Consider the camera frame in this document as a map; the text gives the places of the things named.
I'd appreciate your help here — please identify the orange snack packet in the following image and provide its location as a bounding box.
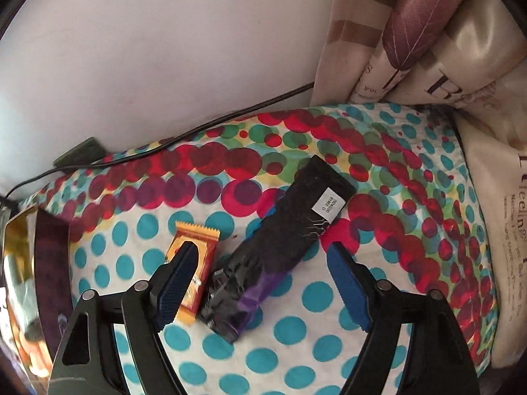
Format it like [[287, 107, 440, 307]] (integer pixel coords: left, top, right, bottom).
[[165, 220, 221, 326]]

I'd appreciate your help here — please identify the black purple snack pouch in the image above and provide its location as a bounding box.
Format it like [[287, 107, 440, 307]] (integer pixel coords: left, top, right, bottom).
[[198, 156, 356, 343]]

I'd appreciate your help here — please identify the polka dot bed cover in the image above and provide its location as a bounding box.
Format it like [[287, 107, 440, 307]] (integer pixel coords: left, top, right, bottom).
[[25, 103, 498, 394]]

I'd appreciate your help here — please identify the gold metal tin tray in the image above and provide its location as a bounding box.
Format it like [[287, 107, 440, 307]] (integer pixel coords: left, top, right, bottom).
[[2, 206, 73, 380]]

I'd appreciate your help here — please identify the black power adapter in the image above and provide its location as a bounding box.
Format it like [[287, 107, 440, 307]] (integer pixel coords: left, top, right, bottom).
[[53, 137, 107, 173]]

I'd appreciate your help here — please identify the beige printed pillow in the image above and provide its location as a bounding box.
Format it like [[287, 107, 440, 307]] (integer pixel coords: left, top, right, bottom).
[[311, 0, 526, 368]]

